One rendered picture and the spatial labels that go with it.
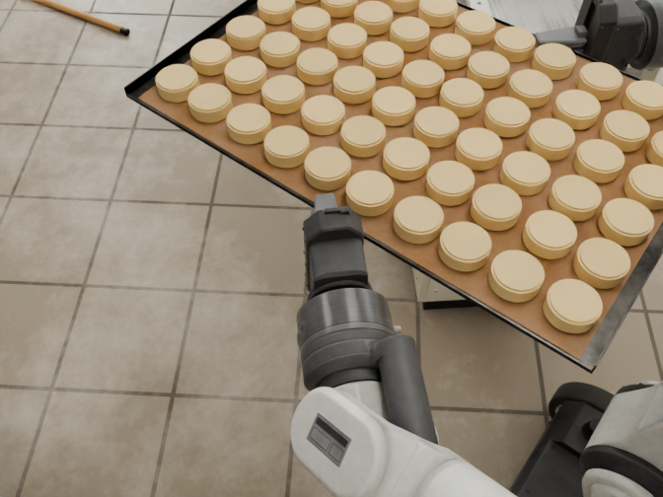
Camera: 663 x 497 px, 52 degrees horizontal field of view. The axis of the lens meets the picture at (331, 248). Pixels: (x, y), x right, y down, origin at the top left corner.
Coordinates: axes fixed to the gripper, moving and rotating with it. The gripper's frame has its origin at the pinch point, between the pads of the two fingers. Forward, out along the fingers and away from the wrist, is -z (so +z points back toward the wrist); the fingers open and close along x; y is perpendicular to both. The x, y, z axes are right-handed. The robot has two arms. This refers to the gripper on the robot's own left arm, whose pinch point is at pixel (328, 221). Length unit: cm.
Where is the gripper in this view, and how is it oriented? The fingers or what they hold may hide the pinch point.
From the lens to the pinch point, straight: 70.2
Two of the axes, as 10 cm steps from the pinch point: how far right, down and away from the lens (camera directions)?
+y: -9.9, 1.1, -0.8
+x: 0.0, -5.8, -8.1
